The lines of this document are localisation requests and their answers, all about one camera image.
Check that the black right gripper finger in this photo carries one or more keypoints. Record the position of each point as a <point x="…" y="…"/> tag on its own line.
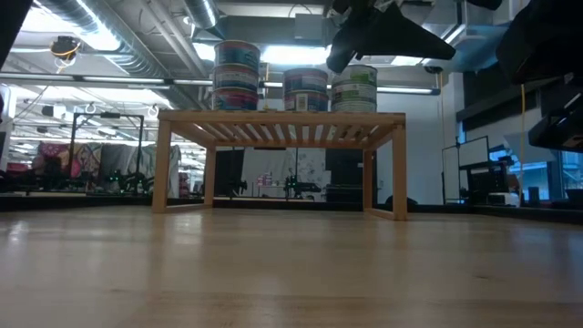
<point x="346" y="41"/>
<point x="401" y="41"/>

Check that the green label tuna can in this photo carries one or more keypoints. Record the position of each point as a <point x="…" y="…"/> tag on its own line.
<point x="355" y="75"/>
<point x="354" y="91"/>
<point x="354" y="105"/>

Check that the black background robot arm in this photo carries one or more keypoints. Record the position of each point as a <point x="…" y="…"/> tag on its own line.
<point x="298" y="186"/>
<point x="132" y="182"/>

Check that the wooden slatted shelf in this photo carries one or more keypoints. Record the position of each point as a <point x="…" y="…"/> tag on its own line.
<point x="282" y="117"/>

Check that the grey angled panel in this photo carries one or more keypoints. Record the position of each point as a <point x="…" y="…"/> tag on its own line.
<point x="517" y="148"/>

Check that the white board on stand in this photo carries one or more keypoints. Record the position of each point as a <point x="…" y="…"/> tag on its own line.
<point x="473" y="152"/>

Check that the black cabinet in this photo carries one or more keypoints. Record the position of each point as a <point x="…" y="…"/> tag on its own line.
<point x="346" y="175"/>

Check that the white desktop device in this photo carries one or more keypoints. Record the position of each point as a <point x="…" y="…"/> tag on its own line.
<point x="501" y="199"/>

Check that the white hanging sheet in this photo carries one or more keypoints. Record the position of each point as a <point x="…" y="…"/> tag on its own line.
<point x="157" y="168"/>

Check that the round black ceiling device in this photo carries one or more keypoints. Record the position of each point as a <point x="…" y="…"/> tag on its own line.
<point x="65" y="48"/>

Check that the colourful painted panel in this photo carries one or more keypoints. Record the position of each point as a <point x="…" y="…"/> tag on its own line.
<point x="64" y="157"/>

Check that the red object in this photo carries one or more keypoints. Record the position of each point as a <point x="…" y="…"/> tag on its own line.
<point x="16" y="171"/>

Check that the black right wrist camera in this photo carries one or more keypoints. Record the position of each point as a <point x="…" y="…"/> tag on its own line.
<point x="560" y="127"/>

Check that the silver ventilation duct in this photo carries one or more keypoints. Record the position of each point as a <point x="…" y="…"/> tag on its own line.
<point x="114" y="41"/>
<point x="202" y="11"/>

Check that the black metal rig frame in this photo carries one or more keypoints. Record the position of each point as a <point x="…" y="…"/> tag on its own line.
<point x="109" y="115"/>

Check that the black aluminium table frame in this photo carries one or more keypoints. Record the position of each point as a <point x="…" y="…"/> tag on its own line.
<point x="68" y="202"/>

